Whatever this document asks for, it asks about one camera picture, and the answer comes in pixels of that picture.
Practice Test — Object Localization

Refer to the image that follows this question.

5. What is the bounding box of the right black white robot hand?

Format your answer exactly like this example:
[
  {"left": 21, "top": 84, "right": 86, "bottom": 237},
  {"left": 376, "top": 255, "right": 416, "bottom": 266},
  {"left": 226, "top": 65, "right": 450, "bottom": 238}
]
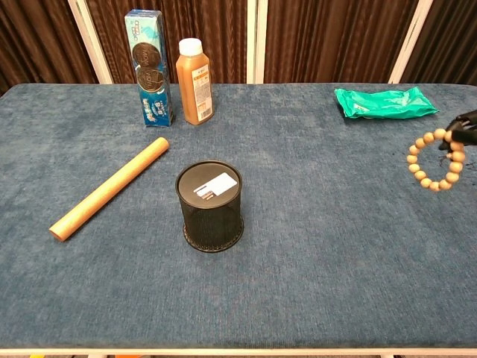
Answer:
[{"left": 438, "top": 110, "right": 477, "bottom": 152}]

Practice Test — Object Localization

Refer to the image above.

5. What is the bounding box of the wooden bead bracelet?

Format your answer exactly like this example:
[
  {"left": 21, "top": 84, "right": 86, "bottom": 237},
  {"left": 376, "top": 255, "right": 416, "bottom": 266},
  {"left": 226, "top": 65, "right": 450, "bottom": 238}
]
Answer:
[{"left": 405, "top": 128, "right": 467, "bottom": 193}]

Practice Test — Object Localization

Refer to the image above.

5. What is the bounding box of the green wet wipes pack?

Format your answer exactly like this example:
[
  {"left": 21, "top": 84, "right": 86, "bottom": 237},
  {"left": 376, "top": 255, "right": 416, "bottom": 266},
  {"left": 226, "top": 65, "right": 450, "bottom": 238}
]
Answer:
[{"left": 334, "top": 86, "right": 440, "bottom": 120}]

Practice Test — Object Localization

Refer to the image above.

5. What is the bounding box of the dark brown curtain panel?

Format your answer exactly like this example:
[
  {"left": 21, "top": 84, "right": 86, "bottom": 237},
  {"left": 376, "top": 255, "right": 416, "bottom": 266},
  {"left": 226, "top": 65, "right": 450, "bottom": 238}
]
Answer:
[
  {"left": 263, "top": 0, "right": 420, "bottom": 85},
  {"left": 400, "top": 0, "right": 477, "bottom": 87},
  {"left": 0, "top": 0, "right": 98, "bottom": 96},
  {"left": 84, "top": 0, "right": 249, "bottom": 85}
]

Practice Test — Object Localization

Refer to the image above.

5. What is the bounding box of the blue table cloth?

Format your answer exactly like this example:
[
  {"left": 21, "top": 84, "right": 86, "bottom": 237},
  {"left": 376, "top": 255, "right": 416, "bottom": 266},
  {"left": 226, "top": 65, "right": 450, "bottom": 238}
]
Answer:
[{"left": 0, "top": 82, "right": 477, "bottom": 351}]

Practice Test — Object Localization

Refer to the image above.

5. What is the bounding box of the black mesh pen holder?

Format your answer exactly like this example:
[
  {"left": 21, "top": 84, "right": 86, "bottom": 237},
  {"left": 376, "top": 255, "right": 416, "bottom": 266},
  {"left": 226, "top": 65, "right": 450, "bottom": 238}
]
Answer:
[{"left": 174, "top": 160, "right": 245, "bottom": 254}]

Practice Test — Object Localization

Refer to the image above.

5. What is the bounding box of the brown juice bottle white cap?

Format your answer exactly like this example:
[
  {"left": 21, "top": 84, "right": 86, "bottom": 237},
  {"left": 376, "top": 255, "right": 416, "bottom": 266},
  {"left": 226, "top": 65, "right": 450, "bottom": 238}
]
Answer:
[{"left": 175, "top": 37, "right": 215, "bottom": 126}]

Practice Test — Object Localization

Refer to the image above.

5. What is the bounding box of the blue cookie box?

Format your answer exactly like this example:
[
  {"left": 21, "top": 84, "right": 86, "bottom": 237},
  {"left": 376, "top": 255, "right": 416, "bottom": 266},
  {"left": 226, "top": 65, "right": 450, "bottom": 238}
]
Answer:
[{"left": 124, "top": 9, "right": 175, "bottom": 128}]

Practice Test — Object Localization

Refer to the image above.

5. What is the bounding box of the wooden rolling rod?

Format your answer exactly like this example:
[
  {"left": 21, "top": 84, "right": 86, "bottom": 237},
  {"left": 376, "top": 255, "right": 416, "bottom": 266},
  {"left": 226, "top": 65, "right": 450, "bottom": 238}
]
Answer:
[{"left": 48, "top": 136, "right": 171, "bottom": 242}]

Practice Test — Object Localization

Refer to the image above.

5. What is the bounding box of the white partition post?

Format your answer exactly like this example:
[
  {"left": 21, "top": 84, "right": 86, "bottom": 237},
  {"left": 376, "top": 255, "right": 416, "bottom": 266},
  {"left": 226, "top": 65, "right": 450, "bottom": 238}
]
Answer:
[
  {"left": 246, "top": 0, "right": 268, "bottom": 85},
  {"left": 67, "top": 0, "right": 114, "bottom": 85},
  {"left": 388, "top": 0, "right": 435, "bottom": 85}
]

